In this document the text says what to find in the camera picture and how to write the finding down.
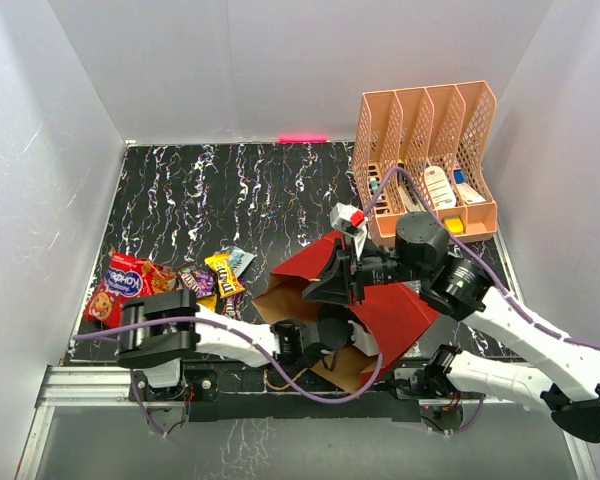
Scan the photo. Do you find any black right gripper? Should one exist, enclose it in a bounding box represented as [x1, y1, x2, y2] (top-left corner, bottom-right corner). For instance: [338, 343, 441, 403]
[302, 234, 428, 307]

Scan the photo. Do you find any red brown paper bag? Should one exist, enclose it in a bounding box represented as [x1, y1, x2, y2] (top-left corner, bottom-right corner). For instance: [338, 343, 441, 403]
[252, 231, 439, 375]

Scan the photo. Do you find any light blue snack packet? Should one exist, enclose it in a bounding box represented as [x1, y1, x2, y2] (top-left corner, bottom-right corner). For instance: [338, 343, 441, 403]
[221, 246, 255, 277]

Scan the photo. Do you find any yellow M&M's pack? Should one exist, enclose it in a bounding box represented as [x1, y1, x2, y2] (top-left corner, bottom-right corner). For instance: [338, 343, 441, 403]
[197, 294, 218, 312]
[205, 253, 245, 299]

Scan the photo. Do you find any red candy bag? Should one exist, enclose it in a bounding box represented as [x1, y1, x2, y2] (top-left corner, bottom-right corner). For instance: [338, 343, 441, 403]
[83, 251, 176, 328]

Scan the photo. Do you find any brown M&M's pack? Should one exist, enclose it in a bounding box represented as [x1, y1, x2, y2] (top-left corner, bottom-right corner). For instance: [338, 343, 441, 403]
[222, 293, 244, 320]

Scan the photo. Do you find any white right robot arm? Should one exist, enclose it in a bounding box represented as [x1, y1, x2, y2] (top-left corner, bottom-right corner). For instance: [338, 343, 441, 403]
[303, 203, 600, 443]

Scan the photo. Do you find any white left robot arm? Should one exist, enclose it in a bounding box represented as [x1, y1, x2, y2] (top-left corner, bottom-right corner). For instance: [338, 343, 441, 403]
[118, 290, 353, 399]

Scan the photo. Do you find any yellow sticky note block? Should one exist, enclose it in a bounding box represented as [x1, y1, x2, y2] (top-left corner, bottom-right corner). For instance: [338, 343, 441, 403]
[443, 216, 465, 235]

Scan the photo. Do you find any white label card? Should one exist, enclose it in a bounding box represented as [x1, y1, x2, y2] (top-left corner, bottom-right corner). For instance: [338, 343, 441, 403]
[424, 166, 457, 210]

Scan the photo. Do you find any peach plastic file organizer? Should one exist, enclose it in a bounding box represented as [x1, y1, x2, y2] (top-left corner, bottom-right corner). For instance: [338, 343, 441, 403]
[352, 81, 497, 246]

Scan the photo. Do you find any pink tape strip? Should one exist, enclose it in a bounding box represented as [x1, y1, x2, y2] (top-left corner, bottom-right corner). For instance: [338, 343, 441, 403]
[277, 134, 328, 144]

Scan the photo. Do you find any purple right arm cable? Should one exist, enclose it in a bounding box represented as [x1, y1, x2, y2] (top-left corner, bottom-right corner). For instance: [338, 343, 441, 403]
[362, 166, 600, 436]

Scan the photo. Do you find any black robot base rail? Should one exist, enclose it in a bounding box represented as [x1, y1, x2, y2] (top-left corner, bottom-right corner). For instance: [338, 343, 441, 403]
[129, 357, 486, 426]

